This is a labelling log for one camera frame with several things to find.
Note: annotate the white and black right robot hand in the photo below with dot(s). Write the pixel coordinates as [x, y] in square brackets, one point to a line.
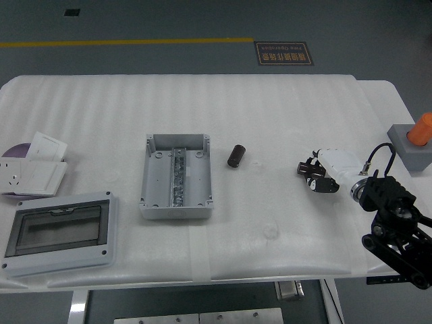
[341, 163]

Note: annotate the dark brown cylindrical battery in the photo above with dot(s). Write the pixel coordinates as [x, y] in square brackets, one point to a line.
[304, 168]
[236, 156]

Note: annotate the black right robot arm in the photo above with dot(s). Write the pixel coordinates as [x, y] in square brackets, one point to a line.
[388, 192]

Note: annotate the open grey junction box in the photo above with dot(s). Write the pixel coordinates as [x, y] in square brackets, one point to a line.
[157, 179]

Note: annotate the grey block base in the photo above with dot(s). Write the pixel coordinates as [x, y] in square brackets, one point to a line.
[416, 157]

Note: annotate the orange cylinder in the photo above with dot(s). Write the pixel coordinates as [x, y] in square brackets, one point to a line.
[422, 130]

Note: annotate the white foam mat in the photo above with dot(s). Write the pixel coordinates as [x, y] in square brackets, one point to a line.
[253, 111]

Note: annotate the black table control panel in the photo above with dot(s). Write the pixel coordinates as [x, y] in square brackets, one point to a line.
[384, 280]

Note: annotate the white table leg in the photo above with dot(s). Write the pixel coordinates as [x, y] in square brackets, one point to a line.
[78, 307]
[332, 300]

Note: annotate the grey metal plate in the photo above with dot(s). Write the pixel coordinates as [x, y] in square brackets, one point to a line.
[155, 319]

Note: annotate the grey lid with clear window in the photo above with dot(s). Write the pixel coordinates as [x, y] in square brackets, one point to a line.
[60, 233]

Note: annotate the purple disc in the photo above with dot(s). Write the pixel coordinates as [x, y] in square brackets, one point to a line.
[18, 151]

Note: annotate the silver metal bracket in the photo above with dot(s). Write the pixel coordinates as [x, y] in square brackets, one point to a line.
[289, 290]

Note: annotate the metal mounting rail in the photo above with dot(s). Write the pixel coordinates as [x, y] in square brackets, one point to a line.
[177, 175]

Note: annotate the white switch panel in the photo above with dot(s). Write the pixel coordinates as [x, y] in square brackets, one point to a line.
[42, 179]

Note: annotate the white wall socket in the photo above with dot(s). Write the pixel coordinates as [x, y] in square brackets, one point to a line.
[10, 175]

